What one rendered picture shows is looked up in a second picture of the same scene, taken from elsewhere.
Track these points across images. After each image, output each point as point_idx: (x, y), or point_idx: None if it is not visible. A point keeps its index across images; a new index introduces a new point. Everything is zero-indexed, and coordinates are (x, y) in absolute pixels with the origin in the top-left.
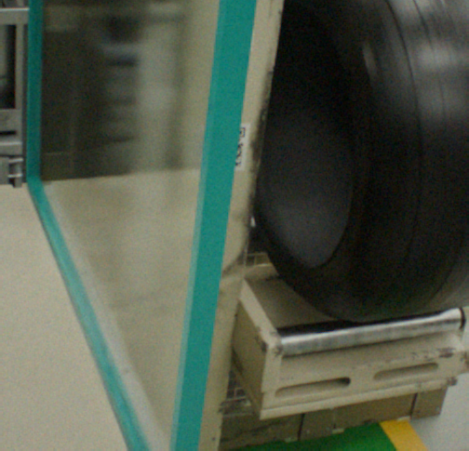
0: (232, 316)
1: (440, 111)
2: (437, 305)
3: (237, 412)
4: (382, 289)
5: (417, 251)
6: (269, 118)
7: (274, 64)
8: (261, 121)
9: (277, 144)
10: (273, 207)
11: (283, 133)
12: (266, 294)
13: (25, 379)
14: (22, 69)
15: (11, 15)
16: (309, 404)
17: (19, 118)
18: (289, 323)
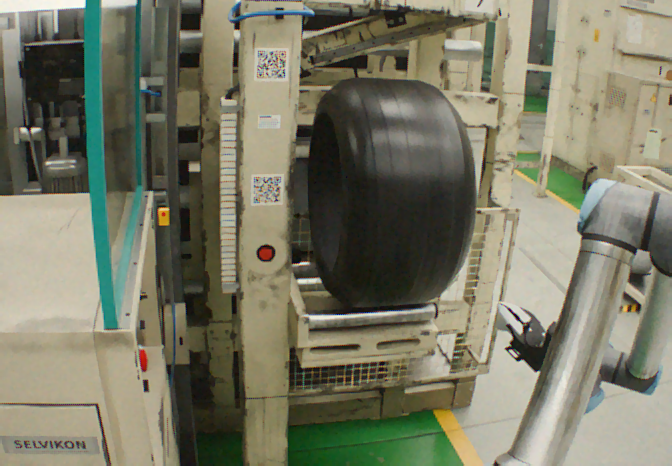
0: (286, 304)
1: (388, 156)
2: (407, 293)
3: (330, 392)
4: (364, 276)
5: (380, 247)
6: (329, 197)
7: (331, 163)
8: (290, 173)
9: (334, 213)
10: (328, 249)
11: (338, 206)
12: (326, 304)
13: (78, 262)
14: (170, 155)
15: (155, 117)
16: (334, 361)
17: (165, 181)
18: None
